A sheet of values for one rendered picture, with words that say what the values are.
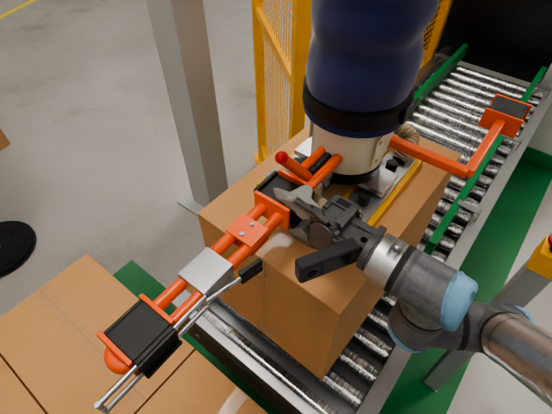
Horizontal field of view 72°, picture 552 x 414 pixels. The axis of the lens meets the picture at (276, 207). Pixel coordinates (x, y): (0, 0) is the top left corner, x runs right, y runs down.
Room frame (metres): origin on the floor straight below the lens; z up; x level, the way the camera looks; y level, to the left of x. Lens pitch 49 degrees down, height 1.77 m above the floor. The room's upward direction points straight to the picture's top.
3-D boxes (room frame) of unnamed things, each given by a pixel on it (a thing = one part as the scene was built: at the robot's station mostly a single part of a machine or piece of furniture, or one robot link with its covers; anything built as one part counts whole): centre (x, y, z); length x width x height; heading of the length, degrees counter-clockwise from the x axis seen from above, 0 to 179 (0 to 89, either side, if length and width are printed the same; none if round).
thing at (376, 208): (0.65, -0.24, 1.11); 0.34 x 0.10 x 0.05; 142
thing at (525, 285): (0.53, -0.68, 0.50); 0.07 x 0.07 x 1.00; 52
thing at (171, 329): (0.24, 0.13, 1.21); 0.31 x 0.03 x 0.05; 142
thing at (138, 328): (0.23, 0.20, 1.21); 0.08 x 0.07 x 0.05; 142
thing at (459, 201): (1.42, -1.09, 0.60); 1.60 x 0.11 x 0.09; 142
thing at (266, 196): (0.51, -0.02, 1.21); 0.10 x 0.08 x 0.06; 52
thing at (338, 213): (0.42, -0.13, 1.21); 0.12 x 0.09 x 0.08; 52
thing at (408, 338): (0.31, -0.27, 1.10); 0.12 x 0.09 x 0.12; 83
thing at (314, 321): (0.68, -0.16, 0.88); 0.60 x 0.40 x 0.40; 141
